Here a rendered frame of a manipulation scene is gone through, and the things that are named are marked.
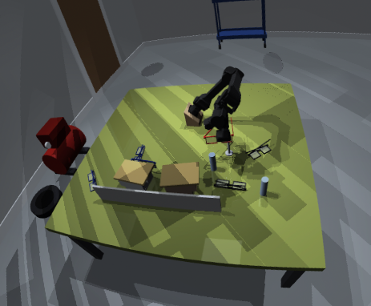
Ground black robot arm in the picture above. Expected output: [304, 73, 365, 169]
[188, 66, 244, 130]

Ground grey rectangular panel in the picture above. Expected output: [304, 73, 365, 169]
[92, 185, 222, 212]

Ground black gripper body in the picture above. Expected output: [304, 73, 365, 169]
[216, 114, 231, 142]

